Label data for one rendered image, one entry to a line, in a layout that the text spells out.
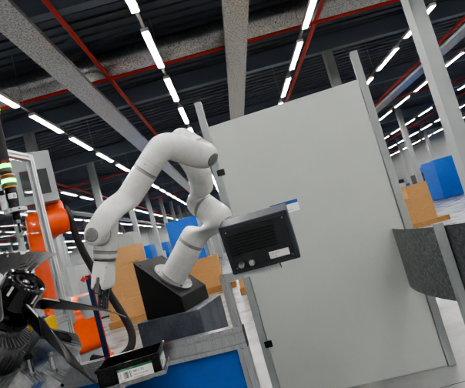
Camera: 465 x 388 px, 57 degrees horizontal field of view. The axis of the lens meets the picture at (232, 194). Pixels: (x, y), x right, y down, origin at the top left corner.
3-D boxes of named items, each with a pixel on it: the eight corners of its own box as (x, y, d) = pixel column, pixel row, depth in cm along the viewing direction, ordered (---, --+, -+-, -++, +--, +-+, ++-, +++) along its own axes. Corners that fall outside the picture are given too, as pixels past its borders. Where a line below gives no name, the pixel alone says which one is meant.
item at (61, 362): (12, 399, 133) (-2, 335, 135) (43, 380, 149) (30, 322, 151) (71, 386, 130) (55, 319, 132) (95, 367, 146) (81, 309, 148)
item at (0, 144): (1, 174, 139) (-13, 113, 141) (1, 177, 142) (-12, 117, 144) (12, 172, 140) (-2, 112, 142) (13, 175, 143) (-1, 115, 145)
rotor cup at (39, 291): (-14, 327, 118) (11, 289, 117) (-26, 296, 127) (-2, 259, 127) (35, 332, 129) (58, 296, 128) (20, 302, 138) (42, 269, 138)
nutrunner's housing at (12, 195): (10, 220, 137) (-20, 85, 141) (11, 222, 140) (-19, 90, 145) (24, 217, 139) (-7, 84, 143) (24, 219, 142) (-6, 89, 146)
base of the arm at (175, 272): (162, 262, 211) (178, 229, 208) (195, 282, 209) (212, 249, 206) (148, 272, 192) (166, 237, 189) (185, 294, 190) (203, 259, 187)
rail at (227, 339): (31, 398, 172) (27, 378, 173) (38, 394, 176) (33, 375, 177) (247, 346, 159) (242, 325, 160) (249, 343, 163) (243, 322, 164)
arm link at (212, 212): (189, 236, 206) (212, 193, 202) (217, 258, 196) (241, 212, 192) (173, 235, 195) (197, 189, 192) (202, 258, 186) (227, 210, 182)
